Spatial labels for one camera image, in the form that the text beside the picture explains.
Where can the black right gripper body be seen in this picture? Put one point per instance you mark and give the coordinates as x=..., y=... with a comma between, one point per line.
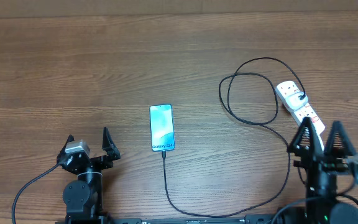
x=319, y=184

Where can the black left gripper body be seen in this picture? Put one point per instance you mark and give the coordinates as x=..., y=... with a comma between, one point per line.
x=99, y=163

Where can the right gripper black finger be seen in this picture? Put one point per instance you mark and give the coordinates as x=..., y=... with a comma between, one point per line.
x=338, y=143
x=306, y=141

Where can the blue Samsung smartphone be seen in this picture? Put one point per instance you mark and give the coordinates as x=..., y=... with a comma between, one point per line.
x=162, y=128

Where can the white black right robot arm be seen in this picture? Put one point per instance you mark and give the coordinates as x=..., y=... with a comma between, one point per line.
x=322, y=204

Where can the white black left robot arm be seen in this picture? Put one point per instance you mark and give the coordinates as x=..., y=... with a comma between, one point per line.
x=83, y=197

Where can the white USB charger adapter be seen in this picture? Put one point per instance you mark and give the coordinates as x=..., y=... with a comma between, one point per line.
x=295, y=101

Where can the white power strip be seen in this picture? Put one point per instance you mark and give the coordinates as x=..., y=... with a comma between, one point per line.
x=287, y=88

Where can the brown cardboard backdrop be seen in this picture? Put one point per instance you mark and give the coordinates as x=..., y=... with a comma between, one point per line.
x=66, y=8

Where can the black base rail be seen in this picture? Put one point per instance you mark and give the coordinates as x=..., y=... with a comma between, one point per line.
x=248, y=219

